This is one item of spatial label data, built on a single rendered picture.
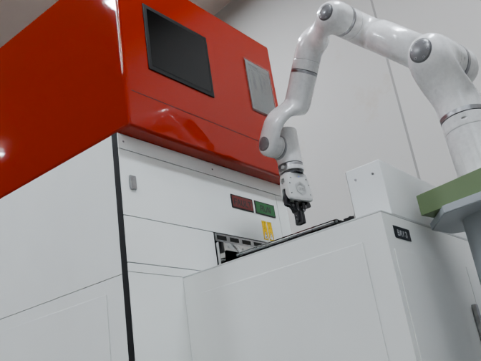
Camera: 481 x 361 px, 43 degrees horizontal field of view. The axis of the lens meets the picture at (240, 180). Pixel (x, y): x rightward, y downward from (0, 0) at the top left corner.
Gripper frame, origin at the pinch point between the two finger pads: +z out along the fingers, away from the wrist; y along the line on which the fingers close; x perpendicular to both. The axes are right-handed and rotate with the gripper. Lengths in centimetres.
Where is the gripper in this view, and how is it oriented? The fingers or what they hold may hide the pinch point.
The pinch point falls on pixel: (300, 218)
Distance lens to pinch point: 198.3
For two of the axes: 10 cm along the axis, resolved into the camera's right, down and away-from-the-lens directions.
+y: 8.0, 1.1, 5.9
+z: 1.4, 9.2, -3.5
